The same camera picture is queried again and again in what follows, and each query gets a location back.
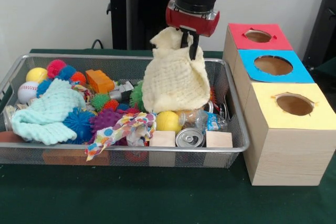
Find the colourful crumpled paper wrapper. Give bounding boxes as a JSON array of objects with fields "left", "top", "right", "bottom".
[{"left": 85, "top": 112, "right": 158, "bottom": 162}]

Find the mint green cloth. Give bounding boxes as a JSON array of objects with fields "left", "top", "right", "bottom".
[{"left": 10, "top": 78, "right": 87, "bottom": 146}]

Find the yellow smiley ball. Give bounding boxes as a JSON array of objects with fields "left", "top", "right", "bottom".
[{"left": 156, "top": 111, "right": 182, "bottom": 133}]

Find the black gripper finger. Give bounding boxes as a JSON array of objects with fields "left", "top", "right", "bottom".
[
  {"left": 188, "top": 31, "right": 200, "bottom": 61},
  {"left": 180, "top": 29, "right": 189, "bottom": 50}
]

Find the green spiky ball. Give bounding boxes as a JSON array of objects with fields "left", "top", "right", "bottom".
[{"left": 130, "top": 81, "right": 144, "bottom": 112}]

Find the metal mesh bin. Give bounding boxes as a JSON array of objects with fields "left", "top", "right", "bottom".
[{"left": 0, "top": 54, "right": 250, "bottom": 169}]

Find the white baseball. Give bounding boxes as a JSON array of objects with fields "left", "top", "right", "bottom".
[{"left": 17, "top": 81, "right": 39, "bottom": 104}]

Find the black upright panel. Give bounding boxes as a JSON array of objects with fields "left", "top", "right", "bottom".
[{"left": 301, "top": 0, "right": 336, "bottom": 65}]

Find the cream yellow cloth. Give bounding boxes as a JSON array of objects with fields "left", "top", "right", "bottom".
[{"left": 142, "top": 26, "right": 211, "bottom": 114}]

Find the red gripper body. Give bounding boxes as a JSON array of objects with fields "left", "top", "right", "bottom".
[{"left": 165, "top": 7, "right": 221, "bottom": 37}]

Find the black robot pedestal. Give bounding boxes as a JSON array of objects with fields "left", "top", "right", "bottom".
[{"left": 101, "top": 0, "right": 212, "bottom": 51}]

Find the plain wooden cube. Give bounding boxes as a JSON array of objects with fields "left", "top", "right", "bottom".
[
  {"left": 206, "top": 131, "right": 234, "bottom": 168},
  {"left": 149, "top": 130, "right": 176, "bottom": 167}
]

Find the blue puffer ball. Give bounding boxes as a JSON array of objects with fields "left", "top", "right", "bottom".
[{"left": 36, "top": 78, "right": 53, "bottom": 98}]

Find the purple spiky ball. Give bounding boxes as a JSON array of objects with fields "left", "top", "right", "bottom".
[{"left": 89, "top": 108, "right": 124, "bottom": 133}]

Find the dark green table cloth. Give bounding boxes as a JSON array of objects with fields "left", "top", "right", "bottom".
[{"left": 0, "top": 48, "right": 336, "bottom": 224}]

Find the multicolour puffer caterpillar toy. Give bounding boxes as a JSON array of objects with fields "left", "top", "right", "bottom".
[{"left": 91, "top": 92, "right": 141, "bottom": 116}]

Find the green cloth side table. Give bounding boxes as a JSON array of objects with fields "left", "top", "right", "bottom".
[{"left": 313, "top": 57, "right": 336, "bottom": 83}]

